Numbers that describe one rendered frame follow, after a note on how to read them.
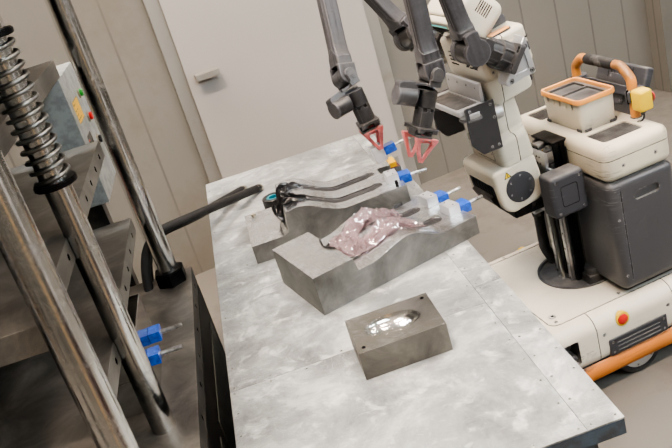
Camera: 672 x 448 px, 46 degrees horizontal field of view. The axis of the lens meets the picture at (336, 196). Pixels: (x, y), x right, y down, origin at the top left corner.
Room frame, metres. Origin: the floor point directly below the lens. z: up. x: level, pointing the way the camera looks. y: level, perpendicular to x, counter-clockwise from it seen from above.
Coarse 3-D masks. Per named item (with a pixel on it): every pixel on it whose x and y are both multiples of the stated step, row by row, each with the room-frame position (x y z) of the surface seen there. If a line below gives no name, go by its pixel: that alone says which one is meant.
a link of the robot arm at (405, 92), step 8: (432, 72) 2.13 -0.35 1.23; (440, 72) 2.13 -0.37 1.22; (400, 80) 2.15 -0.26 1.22; (408, 80) 2.16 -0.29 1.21; (416, 80) 2.19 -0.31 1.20; (424, 80) 2.20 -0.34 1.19; (432, 80) 2.12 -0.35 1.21; (440, 80) 2.13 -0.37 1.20; (400, 88) 2.13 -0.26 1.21; (408, 88) 2.14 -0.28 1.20; (416, 88) 2.14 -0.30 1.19; (392, 96) 2.16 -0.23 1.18; (400, 96) 2.12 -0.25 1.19; (408, 96) 2.13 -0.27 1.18; (416, 96) 2.13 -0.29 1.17; (400, 104) 2.13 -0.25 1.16; (408, 104) 2.13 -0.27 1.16
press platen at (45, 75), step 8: (40, 64) 2.22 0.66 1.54; (48, 64) 2.17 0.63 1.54; (32, 72) 2.11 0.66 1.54; (40, 72) 2.06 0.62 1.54; (48, 72) 2.12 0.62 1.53; (56, 72) 2.21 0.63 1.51; (32, 80) 1.97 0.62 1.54; (40, 80) 1.99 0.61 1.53; (48, 80) 2.08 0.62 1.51; (56, 80) 2.17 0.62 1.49; (32, 88) 1.88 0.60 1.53; (40, 88) 1.96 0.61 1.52; (48, 88) 2.04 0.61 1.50; (40, 96) 1.92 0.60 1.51; (0, 104) 1.76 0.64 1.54; (0, 112) 1.66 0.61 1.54; (0, 120) 1.57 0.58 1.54; (0, 128) 1.51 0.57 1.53; (8, 128) 1.56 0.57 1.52; (0, 136) 1.49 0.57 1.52; (8, 136) 1.54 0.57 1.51; (16, 136) 1.59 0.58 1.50; (0, 144) 1.47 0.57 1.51; (8, 144) 1.52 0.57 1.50
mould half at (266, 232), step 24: (288, 192) 2.34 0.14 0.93; (312, 192) 2.33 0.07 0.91; (336, 192) 2.35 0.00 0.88; (384, 192) 2.22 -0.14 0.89; (408, 192) 2.23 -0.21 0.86; (264, 216) 2.39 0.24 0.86; (288, 216) 2.20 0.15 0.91; (312, 216) 2.20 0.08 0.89; (336, 216) 2.21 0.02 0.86; (264, 240) 2.20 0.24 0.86; (288, 240) 2.19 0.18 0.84
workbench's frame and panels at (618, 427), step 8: (608, 424) 1.12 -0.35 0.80; (616, 424) 1.12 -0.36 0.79; (624, 424) 1.12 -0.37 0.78; (592, 432) 1.12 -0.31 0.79; (600, 432) 1.12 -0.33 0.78; (608, 432) 1.12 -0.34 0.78; (616, 432) 1.12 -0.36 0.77; (624, 432) 1.12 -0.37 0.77; (568, 440) 1.11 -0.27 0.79; (576, 440) 1.11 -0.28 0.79; (584, 440) 1.12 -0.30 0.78; (592, 440) 1.12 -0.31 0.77; (600, 440) 1.12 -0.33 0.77
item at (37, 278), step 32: (64, 0) 2.25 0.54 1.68; (64, 32) 2.25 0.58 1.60; (96, 64) 2.27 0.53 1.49; (96, 96) 2.25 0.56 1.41; (0, 160) 1.11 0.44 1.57; (128, 160) 2.25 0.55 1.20; (0, 192) 1.10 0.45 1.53; (128, 192) 2.25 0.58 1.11; (0, 224) 1.09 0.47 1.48; (32, 224) 1.12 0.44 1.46; (160, 224) 2.27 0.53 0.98; (32, 256) 1.10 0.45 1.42; (160, 256) 2.25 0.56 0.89; (32, 288) 1.09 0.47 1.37; (64, 288) 1.12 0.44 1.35; (160, 288) 2.25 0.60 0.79; (64, 320) 1.10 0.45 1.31; (64, 352) 1.09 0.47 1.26; (96, 384) 1.10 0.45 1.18; (96, 416) 1.09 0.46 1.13
